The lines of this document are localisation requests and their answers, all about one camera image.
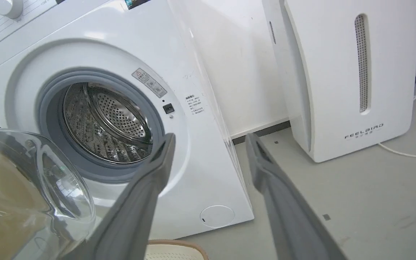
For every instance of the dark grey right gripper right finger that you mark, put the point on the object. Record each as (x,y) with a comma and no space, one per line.
(287,216)

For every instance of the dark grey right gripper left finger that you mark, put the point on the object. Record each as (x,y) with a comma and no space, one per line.
(135,213)

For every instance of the glass washing machine door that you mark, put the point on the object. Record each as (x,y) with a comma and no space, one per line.
(24,195)

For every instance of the white front-load washing machine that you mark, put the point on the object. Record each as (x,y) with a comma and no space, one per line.
(121,108)

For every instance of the white washing machine dial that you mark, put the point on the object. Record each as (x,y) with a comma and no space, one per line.
(8,7)

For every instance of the white laundry basket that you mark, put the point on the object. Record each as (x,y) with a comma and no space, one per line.
(174,251)

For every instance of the white air purifier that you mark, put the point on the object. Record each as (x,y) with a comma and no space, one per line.
(341,76)

